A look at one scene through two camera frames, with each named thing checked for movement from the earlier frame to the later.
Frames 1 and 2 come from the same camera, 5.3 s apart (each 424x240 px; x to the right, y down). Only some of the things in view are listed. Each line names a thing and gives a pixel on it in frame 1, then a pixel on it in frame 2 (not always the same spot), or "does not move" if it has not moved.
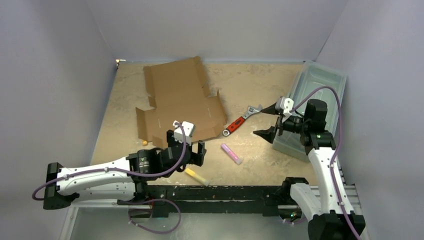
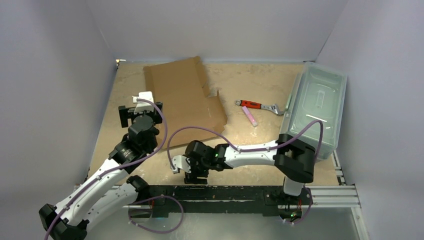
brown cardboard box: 177,91 does not move
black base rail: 166,200 does not move
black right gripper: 278,121 → 195,177
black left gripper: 197,158 → 127,113
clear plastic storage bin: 314,81 does not move
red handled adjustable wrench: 250,110 → 255,105
